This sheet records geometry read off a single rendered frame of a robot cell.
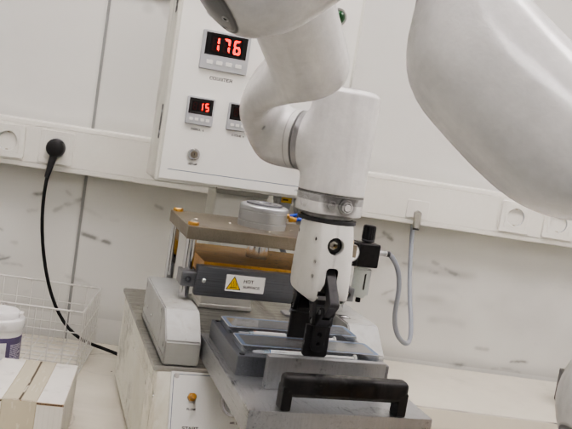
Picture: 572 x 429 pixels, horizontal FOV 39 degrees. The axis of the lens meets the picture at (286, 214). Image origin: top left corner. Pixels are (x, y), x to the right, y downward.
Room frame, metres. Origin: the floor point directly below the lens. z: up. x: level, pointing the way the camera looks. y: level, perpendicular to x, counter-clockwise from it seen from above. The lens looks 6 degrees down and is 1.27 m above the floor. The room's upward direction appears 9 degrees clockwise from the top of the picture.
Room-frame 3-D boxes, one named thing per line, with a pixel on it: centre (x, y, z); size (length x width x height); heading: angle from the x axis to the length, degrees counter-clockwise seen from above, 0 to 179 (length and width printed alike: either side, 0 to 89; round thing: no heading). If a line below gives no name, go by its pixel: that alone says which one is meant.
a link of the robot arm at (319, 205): (1.02, -0.05, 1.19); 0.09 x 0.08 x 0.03; 17
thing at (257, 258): (1.31, 0.03, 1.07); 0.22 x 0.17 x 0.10; 107
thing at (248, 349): (1.02, -0.05, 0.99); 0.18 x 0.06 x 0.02; 107
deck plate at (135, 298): (1.34, 0.05, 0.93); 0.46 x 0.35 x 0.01; 17
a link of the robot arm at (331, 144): (1.02, -0.05, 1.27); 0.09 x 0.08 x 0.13; 66
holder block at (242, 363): (1.06, -0.04, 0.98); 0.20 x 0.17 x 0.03; 107
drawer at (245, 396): (1.01, -0.05, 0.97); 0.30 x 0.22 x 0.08; 17
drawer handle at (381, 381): (0.88, -0.10, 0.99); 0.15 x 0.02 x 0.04; 107
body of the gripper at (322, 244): (1.02, -0.05, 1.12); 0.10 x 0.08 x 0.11; 17
